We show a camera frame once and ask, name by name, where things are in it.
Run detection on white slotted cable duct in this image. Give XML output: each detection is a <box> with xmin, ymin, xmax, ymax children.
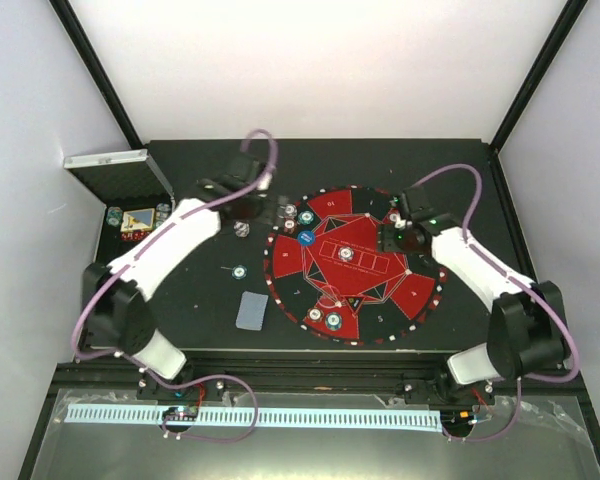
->
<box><xmin>64</xmin><ymin>404</ymin><xmax>443</xmax><ymax>433</ymax></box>

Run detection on green chips in case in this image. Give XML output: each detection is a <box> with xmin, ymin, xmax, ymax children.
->
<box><xmin>106</xmin><ymin>207</ymin><xmax>124</xmax><ymax>227</ymax></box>

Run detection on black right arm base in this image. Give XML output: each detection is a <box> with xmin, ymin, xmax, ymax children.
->
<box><xmin>401</xmin><ymin>367</ymin><xmax>459</xmax><ymax>404</ymax></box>

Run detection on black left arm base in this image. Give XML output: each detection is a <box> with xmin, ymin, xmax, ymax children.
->
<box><xmin>136</xmin><ymin>367</ymin><xmax>206</xmax><ymax>401</ymax></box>

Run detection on blue small blind button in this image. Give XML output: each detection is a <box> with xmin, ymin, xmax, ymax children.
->
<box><xmin>297</xmin><ymin>230</ymin><xmax>316</xmax><ymax>247</ymax></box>

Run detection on yellow boxed card deck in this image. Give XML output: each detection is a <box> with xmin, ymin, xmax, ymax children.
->
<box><xmin>120</xmin><ymin>208</ymin><xmax>155</xmax><ymax>233</ymax></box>

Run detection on blue playing card deck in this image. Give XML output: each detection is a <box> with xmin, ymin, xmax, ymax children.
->
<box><xmin>235</xmin><ymin>291</ymin><xmax>268</xmax><ymax>331</ymax></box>

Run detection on red dice in case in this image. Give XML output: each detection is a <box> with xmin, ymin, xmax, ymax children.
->
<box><xmin>120</xmin><ymin>232</ymin><xmax>147</xmax><ymax>242</ymax></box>

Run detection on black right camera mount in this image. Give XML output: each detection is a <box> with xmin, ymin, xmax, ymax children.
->
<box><xmin>394</xmin><ymin>186</ymin><xmax>458</xmax><ymax>228</ymax></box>

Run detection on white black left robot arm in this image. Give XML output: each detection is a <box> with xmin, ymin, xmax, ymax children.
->
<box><xmin>71</xmin><ymin>194</ymin><xmax>288</xmax><ymax>399</ymax></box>

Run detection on green blue chip stack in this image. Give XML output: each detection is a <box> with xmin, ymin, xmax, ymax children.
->
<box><xmin>232</xmin><ymin>265</ymin><xmax>247</xmax><ymax>280</ymax></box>

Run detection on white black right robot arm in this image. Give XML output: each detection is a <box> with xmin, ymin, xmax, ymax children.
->
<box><xmin>376</xmin><ymin>220</ymin><xmax>580</xmax><ymax>403</ymax></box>

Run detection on round red black poker mat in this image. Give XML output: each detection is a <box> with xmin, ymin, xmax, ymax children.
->
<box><xmin>263</xmin><ymin>186</ymin><xmax>447</xmax><ymax>347</ymax></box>

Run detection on aluminium poker case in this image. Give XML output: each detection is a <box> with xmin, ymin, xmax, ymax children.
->
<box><xmin>63</xmin><ymin>148</ymin><xmax>175</xmax><ymax>264</ymax></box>

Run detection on white blue chip stack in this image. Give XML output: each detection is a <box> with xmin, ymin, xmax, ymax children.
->
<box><xmin>234</xmin><ymin>221</ymin><xmax>250</xmax><ymax>238</ymax></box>

